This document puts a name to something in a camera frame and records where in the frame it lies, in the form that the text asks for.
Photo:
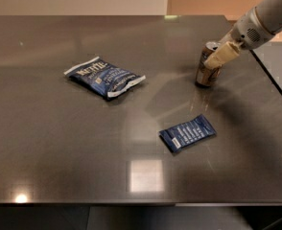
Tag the blue RXBAR blueberry wrapper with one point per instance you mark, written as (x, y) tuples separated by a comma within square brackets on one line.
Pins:
[(178, 137)]

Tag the orange soda can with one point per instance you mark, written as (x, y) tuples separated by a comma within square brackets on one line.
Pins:
[(207, 77)]

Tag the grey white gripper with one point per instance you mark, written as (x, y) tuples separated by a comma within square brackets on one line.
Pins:
[(246, 33)]

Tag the blue Kettle chips bag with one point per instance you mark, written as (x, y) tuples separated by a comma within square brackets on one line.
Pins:
[(105, 79)]

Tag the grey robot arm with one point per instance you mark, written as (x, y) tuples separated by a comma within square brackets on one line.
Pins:
[(270, 13)]

